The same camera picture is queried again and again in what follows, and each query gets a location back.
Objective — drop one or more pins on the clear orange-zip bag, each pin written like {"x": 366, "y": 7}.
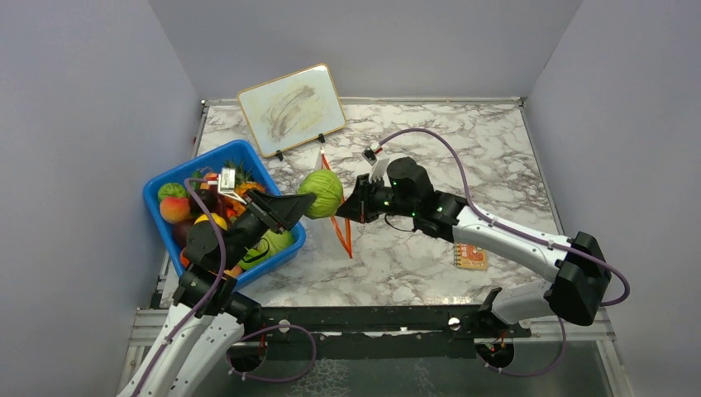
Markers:
{"x": 333, "y": 237}

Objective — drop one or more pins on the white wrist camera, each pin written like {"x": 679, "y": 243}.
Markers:
{"x": 375, "y": 156}
{"x": 226, "y": 185}

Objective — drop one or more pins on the blue plastic basket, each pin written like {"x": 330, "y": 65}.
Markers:
{"x": 241, "y": 152}

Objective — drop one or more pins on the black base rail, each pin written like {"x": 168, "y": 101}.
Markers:
{"x": 378, "y": 332}

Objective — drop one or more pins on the green toy starfruit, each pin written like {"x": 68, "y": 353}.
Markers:
{"x": 252, "y": 258}

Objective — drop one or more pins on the toy pineapple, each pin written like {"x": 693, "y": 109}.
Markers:
{"x": 243, "y": 182}

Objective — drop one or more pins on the small orange notebook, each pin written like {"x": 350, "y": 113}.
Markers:
{"x": 469, "y": 257}

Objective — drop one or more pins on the orange toy peach front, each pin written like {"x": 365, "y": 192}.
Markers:
{"x": 234, "y": 272}

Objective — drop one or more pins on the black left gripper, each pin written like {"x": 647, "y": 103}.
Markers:
{"x": 290, "y": 208}

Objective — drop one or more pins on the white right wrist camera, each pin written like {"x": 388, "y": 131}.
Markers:
{"x": 375, "y": 156}

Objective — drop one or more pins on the small orange toy pumpkin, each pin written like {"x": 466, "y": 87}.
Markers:
{"x": 183, "y": 260}

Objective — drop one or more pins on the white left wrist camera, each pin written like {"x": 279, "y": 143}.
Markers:
{"x": 226, "y": 185}

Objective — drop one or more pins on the dark red toy fruit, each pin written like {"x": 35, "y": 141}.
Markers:
{"x": 179, "y": 232}

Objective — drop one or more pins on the white drawing board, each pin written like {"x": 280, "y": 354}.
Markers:
{"x": 292, "y": 110}

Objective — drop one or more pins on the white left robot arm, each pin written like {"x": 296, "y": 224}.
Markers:
{"x": 207, "y": 315}

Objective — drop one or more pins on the green toy pepper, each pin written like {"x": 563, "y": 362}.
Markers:
{"x": 196, "y": 179}

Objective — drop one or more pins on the small green toy cabbage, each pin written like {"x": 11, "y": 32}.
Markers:
{"x": 171, "y": 190}

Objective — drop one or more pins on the dark purple toy plum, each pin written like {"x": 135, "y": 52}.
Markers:
{"x": 207, "y": 197}

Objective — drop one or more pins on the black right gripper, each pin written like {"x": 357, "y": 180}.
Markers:
{"x": 355, "y": 208}

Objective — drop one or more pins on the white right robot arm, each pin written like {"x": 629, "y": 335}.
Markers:
{"x": 573, "y": 282}

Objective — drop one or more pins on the yellow toy pear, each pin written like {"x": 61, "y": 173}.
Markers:
{"x": 219, "y": 220}

